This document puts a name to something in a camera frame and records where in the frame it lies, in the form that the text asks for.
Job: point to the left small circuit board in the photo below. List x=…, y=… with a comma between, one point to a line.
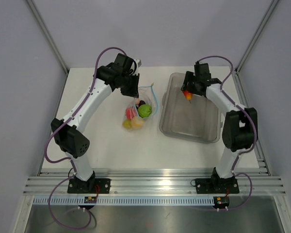
x=90, y=199

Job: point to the orange toy fruit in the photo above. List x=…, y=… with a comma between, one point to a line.
x=137, y=123

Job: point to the white slotted cable duct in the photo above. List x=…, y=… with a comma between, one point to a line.
x=126, y=201

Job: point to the aluminium frame post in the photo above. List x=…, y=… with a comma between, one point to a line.
x=257, y=34
x=43, y=27

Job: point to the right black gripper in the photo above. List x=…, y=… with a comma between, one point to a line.
x=189, y=76

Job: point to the right aluminium frame post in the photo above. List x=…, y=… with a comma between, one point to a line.
x=257, y=34

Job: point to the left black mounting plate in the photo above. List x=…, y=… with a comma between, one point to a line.
x=93, y=186

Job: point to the clear zip top bag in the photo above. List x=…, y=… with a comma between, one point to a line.
x=147, y=94

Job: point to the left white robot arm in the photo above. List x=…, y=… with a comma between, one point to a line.
x=68, y=132

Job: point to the right small circuit board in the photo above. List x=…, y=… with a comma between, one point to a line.
x=221, y=202

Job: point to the left aluminium frame post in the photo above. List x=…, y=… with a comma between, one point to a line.
x=43, y=27

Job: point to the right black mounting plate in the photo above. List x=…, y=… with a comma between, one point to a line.
x=207, y=186

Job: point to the clear grey plastic bin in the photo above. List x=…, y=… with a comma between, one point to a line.
x=197, y=119

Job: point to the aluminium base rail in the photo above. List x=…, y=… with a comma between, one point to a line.
x=155, y=182

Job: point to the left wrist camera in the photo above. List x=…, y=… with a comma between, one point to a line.
x=136, y=64

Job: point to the black mounting plate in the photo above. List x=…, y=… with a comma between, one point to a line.
x=93, y=186
x=207, y=186

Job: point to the small circuit board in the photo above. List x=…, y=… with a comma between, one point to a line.
x=90, y=199
x=221, y=202

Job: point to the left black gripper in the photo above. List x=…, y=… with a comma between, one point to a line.
x=135, y=90

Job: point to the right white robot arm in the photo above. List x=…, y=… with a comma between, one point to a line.
x=239, y=133

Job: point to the green toy fruit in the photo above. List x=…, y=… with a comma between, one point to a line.
x=145, y=110

